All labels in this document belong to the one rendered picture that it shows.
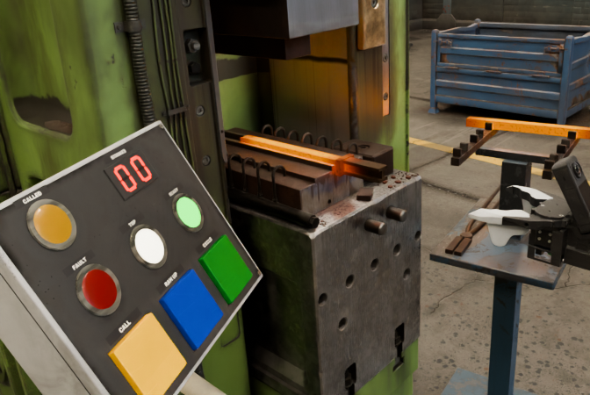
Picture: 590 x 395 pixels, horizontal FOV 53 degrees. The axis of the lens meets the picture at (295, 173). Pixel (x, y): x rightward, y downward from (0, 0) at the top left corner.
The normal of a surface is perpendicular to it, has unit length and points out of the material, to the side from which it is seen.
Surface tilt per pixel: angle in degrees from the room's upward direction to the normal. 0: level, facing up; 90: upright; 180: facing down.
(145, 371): 60
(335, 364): 90
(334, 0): 90
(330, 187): 90
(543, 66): 89
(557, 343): 0
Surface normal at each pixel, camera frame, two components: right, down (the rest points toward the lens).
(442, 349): -0.07, -0.93
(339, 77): -0.69, 0.30
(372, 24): 0.72, 0.20
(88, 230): 0.79, -0.42
